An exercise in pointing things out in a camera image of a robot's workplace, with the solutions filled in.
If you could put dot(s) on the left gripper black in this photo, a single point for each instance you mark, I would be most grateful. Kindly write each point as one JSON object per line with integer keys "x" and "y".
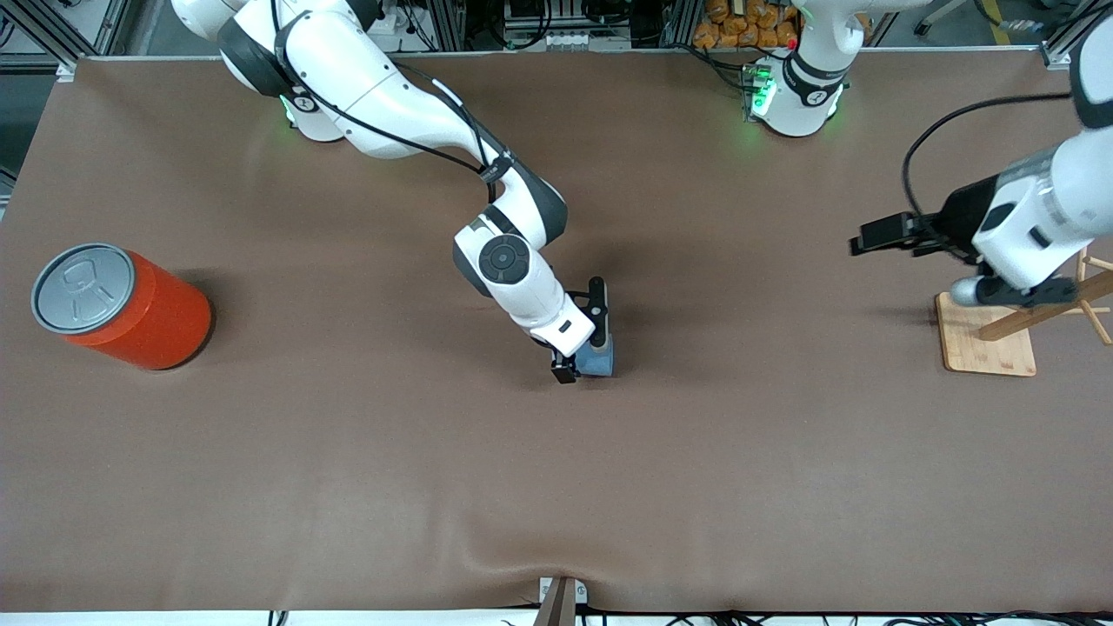
{"x": 963, "y": 211}

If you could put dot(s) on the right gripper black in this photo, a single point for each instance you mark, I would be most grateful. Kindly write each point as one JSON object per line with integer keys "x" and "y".
{"x": 565, "y": 372}

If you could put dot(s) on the light blue plastic cup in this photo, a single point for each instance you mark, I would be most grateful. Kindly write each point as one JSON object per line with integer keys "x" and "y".
{"x": 598, "y": 361}

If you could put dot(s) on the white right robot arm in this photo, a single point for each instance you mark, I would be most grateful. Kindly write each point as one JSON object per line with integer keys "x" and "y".
{"x": 374, "y": 96}

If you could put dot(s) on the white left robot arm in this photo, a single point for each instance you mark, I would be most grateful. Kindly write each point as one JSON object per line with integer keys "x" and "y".
{"x": 804, "y": 87}

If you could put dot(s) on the wooden mug tree stand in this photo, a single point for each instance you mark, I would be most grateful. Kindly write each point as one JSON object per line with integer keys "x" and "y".
{"x": 987, "y": 343}

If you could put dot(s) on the grey chair leg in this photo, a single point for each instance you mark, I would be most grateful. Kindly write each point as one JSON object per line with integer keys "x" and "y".
{"x": 935, "y": 16}

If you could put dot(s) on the pile of orange snacks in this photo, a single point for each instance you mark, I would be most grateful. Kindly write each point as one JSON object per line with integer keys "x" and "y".
{"x": 739, "y": 26}

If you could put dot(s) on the small white power strip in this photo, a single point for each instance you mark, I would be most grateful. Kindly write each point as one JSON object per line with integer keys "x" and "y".
{"x": 565, "y": 39}

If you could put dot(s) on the black electronics box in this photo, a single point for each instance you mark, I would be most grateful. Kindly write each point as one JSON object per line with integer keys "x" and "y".
{"x": 565, "y": 13}

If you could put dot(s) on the white power strip black plugs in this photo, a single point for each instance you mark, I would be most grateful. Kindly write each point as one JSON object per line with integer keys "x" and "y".
{"x": 396, "y": 19}

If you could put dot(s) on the orange can with grey lid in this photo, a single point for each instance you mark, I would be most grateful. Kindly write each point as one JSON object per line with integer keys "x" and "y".
{"x": 148, "y": 313}

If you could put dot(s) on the grey metal table bracket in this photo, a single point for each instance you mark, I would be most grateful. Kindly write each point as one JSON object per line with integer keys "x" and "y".
{"x": 581, "y": 591}

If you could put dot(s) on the brown camera mount post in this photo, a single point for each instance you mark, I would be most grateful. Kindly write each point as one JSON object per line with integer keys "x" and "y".
{"x": 556, "y": 609}

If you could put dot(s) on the aluminium frame post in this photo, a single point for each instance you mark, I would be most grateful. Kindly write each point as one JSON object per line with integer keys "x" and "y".
{"x": 1065, "y": 39}
{"x": 445, "y": 22}
{"x": 52, "y": 30}

